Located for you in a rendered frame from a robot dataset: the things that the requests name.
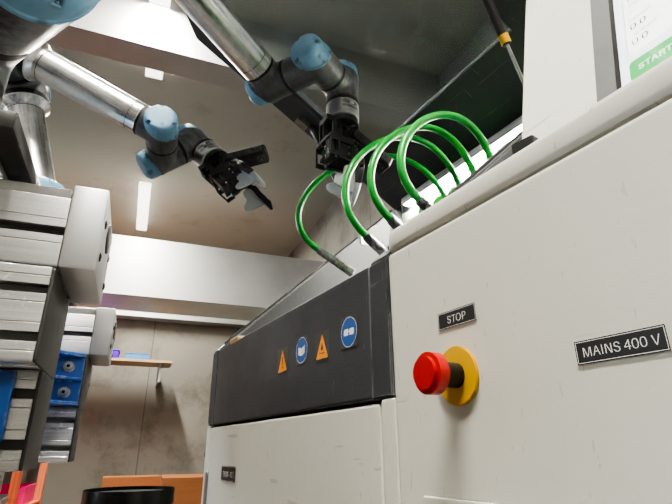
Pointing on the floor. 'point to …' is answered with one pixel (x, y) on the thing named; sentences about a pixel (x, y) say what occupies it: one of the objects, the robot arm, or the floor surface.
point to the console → (548, 310)
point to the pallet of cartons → (191, 487)
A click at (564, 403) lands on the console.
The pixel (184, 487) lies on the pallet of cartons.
